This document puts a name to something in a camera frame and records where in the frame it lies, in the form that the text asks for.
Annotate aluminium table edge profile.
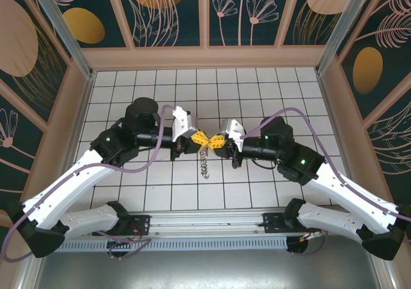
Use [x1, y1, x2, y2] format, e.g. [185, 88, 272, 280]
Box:
[15, 72, 97, 289]
[316, 72, 398, 289]

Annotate grey sheet metal panel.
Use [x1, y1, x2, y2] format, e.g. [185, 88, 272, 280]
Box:
[33, 245, 385, 289]

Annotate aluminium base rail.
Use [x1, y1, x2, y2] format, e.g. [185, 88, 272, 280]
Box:
[128, 212, 288, 238]

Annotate grey slotted cable duct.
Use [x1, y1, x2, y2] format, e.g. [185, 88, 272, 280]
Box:
[63, 236, 289, 254]

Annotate thin red black wires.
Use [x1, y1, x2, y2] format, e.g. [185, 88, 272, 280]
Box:
[127, 226, 150, 242]
[298, 230, 322, 241]

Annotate aluminium corner post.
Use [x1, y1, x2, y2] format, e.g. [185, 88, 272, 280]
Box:
[315, 0, 367, 75]
[27, 0, 97, 78]

